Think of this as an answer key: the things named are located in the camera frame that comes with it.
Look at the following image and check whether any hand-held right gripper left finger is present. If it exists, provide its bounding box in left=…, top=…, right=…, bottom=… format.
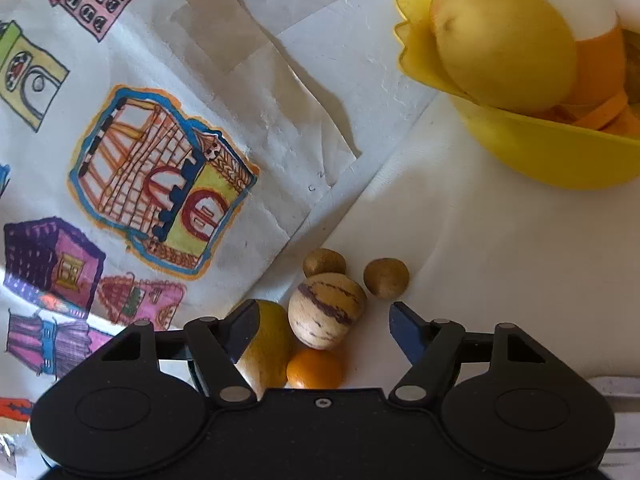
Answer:
left=97, top=300, right=261, bottom=407

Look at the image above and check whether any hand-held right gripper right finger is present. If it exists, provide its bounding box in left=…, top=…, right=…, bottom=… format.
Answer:
left=389, top=301, right=546, bottom=407

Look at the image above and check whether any light orange tangerine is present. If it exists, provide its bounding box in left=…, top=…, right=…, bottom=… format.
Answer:
left=286, top=349, right=344, bottom=389

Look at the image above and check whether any pale pepino melon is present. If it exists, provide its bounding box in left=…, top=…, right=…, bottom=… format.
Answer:
left=288, top=272, right=368, bottom=351

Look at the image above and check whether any small brown kiwi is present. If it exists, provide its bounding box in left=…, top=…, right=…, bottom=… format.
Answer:
left=302, top=248, right=347, bottom=278

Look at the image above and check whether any colourful houses drawing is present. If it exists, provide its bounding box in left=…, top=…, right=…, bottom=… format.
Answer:
left=0, top=0, right=366, bottom=441

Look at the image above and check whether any yellow plastic bowl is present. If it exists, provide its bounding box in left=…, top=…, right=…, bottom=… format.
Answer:
left=392, top=0, right=640, bottom=191

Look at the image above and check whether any yellow pear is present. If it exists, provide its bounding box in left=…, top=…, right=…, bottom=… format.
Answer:
left=429, top=0, right=578, bottom=113

